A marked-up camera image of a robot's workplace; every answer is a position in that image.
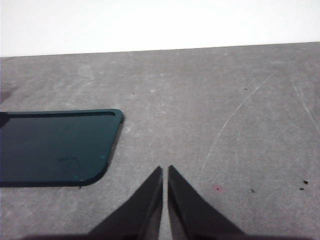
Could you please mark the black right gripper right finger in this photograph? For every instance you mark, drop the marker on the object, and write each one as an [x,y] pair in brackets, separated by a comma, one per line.
[190,215]

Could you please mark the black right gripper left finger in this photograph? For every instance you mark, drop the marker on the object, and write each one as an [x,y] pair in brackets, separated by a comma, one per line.
[140,215]

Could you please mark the dark rectangular tray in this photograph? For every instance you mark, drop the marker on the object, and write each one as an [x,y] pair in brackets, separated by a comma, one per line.
[55,147]

